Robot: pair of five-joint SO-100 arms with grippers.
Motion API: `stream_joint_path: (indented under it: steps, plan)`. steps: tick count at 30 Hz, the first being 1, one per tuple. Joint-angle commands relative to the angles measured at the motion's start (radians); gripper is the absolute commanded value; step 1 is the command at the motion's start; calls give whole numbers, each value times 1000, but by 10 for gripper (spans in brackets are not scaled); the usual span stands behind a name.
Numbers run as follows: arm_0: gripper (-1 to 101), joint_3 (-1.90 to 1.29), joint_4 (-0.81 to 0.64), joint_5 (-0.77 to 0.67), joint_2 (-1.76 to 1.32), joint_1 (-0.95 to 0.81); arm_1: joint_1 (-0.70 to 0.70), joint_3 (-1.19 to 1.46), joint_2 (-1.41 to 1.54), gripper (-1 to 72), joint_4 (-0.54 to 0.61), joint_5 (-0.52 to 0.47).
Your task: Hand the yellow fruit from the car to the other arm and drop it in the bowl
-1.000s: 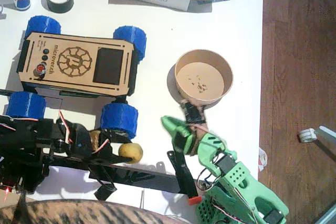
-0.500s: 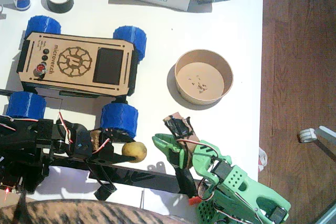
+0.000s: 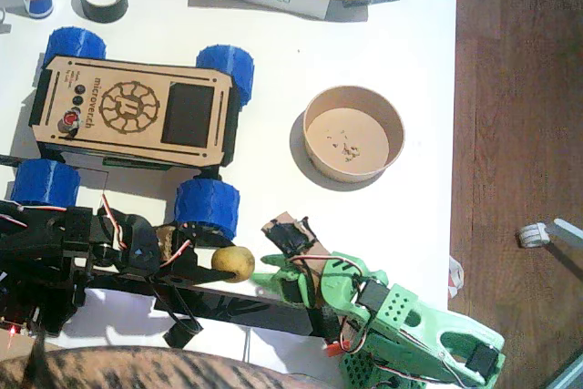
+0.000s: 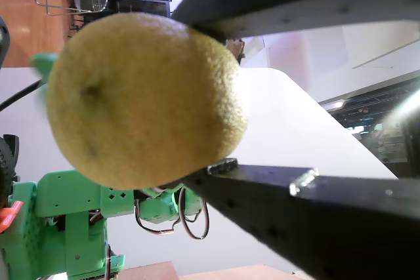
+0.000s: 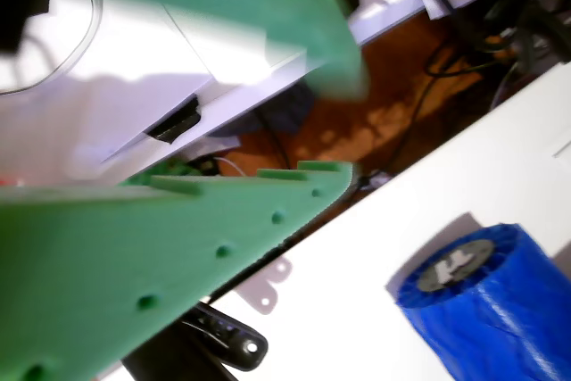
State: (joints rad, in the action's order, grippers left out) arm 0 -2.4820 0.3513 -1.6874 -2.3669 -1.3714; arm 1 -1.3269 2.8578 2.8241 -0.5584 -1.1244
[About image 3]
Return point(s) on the small yellow-green fruit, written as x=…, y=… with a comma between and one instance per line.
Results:
x=232, y=263

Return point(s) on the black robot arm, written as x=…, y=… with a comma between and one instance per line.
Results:
x=45, y=234

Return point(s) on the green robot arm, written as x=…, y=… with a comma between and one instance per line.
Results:
x=455, y=339

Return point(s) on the brown paper bowl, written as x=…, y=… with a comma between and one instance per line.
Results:
x=346, y=134

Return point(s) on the small black flat piece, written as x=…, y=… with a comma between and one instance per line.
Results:
x=180, y=339

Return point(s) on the black spring clamp red tip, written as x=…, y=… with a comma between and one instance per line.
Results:
x=336, y=350

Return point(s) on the brown striped fabric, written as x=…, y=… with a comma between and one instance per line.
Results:
x=136, y=368

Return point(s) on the white red plastic bag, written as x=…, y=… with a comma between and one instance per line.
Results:
x=456, y=277

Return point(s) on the wooden rover with blue wheels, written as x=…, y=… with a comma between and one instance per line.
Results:
x=132, y=109

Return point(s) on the grey metal bar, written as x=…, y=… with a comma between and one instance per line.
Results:
x=567, y=228

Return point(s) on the white SUNLU box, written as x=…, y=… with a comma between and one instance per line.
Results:
x=273, y=2

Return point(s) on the black wrist camera on cardboard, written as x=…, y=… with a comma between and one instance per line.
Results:
x=287, y=236

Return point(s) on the long black flat rail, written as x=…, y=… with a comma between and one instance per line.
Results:
x=255, y=311

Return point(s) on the grey metal frame edge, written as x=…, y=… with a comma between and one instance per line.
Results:
x=569, y=375

